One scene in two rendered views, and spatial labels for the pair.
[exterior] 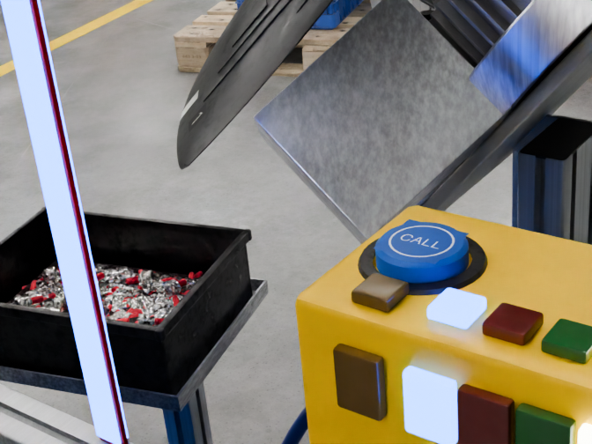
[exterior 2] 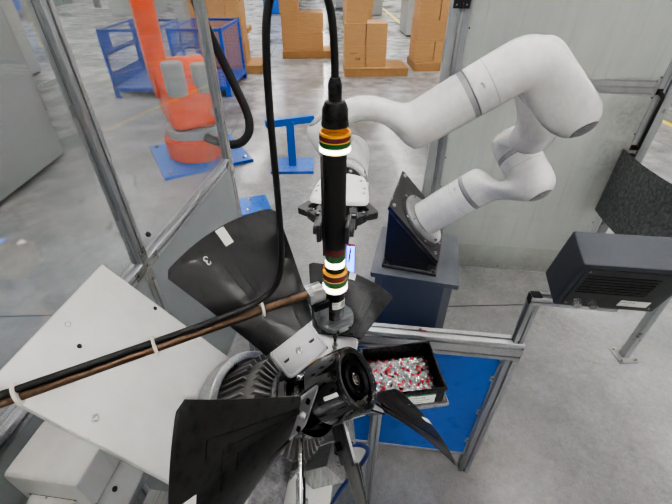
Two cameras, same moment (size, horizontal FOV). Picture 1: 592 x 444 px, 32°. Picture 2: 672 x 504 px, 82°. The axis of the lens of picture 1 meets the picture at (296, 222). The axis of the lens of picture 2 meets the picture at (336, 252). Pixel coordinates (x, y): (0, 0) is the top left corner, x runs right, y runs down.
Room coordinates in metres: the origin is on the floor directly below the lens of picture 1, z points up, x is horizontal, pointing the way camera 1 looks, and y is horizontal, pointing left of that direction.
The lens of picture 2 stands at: (1.27, -0.35, 1.82)
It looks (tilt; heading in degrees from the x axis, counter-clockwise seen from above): 37 degrees down; 148
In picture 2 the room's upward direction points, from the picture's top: straight up
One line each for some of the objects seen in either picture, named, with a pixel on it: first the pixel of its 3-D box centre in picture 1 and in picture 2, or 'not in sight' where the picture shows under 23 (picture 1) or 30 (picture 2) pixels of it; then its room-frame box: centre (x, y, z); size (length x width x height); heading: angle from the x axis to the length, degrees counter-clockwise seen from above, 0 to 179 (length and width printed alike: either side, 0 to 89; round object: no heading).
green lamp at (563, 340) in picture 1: (573, 340); not in sight; (0.32, -0.10, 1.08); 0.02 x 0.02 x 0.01; 51
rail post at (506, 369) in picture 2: not in sight; (482, 420); (0.88, 0.56, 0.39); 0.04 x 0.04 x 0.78; 51
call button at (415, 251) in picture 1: (421, 255); not in sight; (0.39, -0.05, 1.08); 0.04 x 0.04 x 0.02
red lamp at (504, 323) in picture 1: (513, 323); not in sight; (0.33, -0.08, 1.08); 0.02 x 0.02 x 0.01; 51
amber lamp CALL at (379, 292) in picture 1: (380, 292); not in sight; (0.37, -0.03, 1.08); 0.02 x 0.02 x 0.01; 51
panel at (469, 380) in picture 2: not in sight; (372, 398); (0.61, 0.22, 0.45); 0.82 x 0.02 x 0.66; 51
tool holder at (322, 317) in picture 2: not in sight; (330, 303); (0.83, -0.09, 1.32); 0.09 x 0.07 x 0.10; 86
